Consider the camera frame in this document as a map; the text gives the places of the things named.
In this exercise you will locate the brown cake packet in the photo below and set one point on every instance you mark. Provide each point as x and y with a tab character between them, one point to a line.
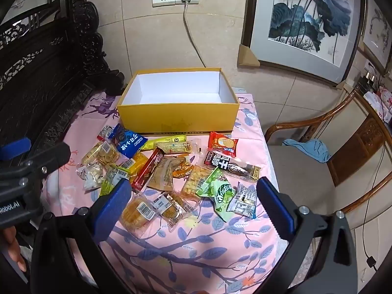
174	208

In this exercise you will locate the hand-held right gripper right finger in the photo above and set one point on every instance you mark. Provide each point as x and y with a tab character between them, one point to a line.
274	208

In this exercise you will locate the red snack packet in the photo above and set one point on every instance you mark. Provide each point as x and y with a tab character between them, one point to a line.
223	144

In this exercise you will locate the large framed lotus painting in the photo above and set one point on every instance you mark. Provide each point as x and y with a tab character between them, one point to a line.
306	15

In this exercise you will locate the yellow snack bar packet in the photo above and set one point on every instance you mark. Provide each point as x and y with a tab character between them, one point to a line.
149	144

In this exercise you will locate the brown paper snack packet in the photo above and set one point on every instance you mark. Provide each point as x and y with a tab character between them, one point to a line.
162	176

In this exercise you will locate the person's left hand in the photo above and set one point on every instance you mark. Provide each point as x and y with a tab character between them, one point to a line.
12	245

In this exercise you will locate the clear round biscuit packet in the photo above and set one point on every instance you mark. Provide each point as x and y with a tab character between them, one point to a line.
101	154

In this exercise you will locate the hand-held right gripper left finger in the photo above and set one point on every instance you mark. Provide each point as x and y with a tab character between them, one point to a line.
115	208

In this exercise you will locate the cardboard frame corner protector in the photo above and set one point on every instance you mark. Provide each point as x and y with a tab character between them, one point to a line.
344	84
247	55

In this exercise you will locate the small framed painting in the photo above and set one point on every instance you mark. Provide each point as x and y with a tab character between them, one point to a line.
378	33

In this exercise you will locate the blue cloth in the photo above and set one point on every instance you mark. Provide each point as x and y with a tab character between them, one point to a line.
309	150

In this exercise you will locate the black power strip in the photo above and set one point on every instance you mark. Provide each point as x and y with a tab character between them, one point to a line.
367	79

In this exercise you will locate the wooden armchair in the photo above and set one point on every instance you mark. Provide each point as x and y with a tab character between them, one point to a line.
300	174

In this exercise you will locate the silver clear snack packet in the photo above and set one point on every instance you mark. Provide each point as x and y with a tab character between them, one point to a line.
243	200

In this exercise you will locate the orange yellow snack packet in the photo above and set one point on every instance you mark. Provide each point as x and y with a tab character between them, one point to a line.
138	161

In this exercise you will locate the long black snack packet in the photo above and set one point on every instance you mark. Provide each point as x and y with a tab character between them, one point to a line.
228	163

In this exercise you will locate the blue cookie packet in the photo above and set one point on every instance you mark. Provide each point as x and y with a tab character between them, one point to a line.
127	143

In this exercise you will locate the long red wafer bar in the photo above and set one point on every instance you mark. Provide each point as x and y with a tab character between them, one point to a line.
146	170

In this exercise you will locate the white balls snack packet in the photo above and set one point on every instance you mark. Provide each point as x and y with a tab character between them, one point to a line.
90	176

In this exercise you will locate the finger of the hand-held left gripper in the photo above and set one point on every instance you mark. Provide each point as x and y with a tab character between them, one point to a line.
52	156
15	148

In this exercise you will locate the yellow cardboard box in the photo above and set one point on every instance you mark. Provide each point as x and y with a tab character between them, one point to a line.
177	119

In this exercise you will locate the pink white bags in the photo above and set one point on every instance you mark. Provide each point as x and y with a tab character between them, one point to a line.
379	99

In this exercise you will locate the green yellow snack packet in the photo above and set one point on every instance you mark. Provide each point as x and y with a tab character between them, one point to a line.
111	176

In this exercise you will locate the pink floral tablecloth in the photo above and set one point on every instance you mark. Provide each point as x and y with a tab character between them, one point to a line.
183	251

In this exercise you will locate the round cake packet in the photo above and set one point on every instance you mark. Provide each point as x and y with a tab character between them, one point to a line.
137	214

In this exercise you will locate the dark carved wooden bench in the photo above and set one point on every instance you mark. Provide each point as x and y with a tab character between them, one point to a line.
36	82

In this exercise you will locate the small red white packet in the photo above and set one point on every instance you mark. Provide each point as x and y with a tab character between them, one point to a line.
105	132

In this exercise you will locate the clear yellow cracker packet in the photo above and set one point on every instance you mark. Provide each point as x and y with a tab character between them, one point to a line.
193	184

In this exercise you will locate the clear rice cracker bar packet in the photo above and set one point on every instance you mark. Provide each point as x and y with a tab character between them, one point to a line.
177	147

